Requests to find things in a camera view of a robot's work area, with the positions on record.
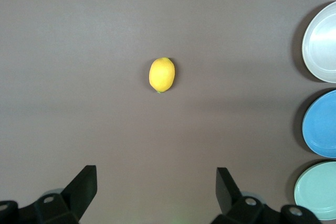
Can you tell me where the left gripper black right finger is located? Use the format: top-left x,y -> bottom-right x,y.
209,167 -> 322,224

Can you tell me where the light green round plate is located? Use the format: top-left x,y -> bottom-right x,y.
293,161 -> 336,221

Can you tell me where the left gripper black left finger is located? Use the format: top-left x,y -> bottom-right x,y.
0,165 -> 98,224

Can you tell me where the beige round plate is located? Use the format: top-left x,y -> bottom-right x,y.
301,1 -> 336,83

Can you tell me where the blue round plate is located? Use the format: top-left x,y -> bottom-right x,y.
301,89 -> 336,159

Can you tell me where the yellow lemon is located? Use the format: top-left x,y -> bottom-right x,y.
149,57 -> 176,94

